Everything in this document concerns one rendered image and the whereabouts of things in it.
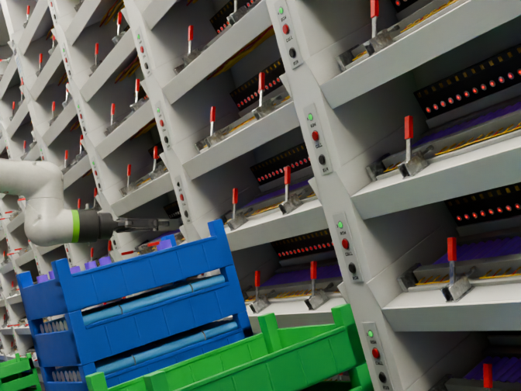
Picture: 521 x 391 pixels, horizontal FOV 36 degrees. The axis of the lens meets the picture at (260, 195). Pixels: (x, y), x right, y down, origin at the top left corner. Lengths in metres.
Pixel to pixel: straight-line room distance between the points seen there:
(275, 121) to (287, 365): 0.65
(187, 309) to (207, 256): 0.10
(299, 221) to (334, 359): 0.54
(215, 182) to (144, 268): 0.77
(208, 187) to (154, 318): 0.78
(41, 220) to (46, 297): 0.96
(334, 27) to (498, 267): 0.50
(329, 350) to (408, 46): 0.44
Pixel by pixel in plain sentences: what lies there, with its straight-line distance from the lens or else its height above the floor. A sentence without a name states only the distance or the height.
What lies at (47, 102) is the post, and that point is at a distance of 3.43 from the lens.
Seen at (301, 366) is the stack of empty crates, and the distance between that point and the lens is 1.03.
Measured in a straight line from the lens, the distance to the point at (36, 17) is 3.13.
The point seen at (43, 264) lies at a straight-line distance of 4.03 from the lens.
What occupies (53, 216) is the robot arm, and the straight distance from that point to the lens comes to 2.27.
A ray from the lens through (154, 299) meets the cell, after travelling 1.31.
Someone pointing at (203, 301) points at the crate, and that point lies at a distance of 1.34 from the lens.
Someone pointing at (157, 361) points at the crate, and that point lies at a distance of 1.30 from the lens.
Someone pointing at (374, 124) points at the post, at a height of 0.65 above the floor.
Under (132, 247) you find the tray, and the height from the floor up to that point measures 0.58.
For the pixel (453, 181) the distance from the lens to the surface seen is 1.16.
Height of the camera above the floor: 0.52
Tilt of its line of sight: 2 degrees up
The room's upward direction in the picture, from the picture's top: 15 degrees counter-clockwise
